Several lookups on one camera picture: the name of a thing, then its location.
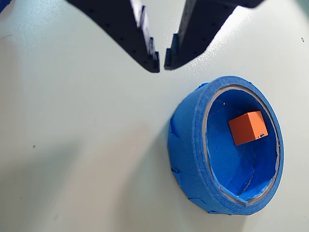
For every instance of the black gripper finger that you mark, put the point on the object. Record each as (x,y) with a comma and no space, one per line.
(120,26)
(202,26)

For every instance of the orange cube block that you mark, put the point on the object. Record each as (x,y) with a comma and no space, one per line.
(246,129)

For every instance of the blue tape roll bin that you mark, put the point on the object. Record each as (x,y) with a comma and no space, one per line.
(188,145)

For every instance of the blue tape patch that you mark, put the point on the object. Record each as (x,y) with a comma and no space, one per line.
(3,3)

